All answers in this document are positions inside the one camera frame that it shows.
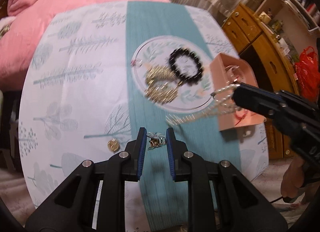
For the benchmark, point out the pink jewelry box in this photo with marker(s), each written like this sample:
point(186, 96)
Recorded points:
point(226, 70)

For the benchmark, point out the white teal leaf tablecloth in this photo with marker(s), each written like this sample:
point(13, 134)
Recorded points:
point(79, 94)

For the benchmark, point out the white shelf with books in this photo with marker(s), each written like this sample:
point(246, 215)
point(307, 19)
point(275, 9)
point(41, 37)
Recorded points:
point(299, 27)

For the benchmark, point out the right hand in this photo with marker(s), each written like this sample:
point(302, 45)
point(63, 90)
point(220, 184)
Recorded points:
point(293, 178)

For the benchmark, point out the gold tassel jewelry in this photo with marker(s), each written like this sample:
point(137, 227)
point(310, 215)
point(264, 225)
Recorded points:
point(162, 85)

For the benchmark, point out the red plastic bag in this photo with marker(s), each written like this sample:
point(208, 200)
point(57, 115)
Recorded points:
point(307, 74)

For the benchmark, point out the round white leaf plate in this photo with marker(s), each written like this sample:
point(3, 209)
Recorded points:
point(189, 63)

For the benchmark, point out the wooden cabinet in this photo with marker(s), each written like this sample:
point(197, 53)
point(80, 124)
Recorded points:
point(255, 45)

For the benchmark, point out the white bow hair clip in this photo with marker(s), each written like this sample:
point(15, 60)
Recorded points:
point(156, 140)

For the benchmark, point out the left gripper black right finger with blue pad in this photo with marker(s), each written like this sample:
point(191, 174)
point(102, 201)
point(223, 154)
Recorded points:
point(186, 166)

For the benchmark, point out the gold round brooch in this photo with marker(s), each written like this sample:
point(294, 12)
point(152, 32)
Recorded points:
point(113, 145)

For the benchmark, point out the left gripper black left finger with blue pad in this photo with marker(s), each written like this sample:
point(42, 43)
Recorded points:
point(126, 166)

